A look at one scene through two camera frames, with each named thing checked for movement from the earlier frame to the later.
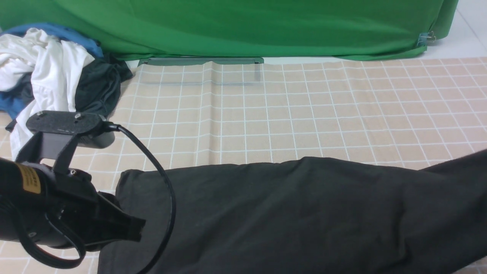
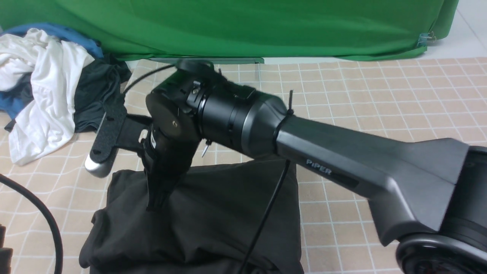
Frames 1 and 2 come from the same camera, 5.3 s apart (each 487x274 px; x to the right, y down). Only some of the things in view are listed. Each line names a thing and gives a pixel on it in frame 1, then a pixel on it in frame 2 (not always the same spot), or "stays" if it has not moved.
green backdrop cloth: (129, 29) stays
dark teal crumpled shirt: (98, 91) stays
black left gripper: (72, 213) → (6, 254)
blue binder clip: (424, 37) stays
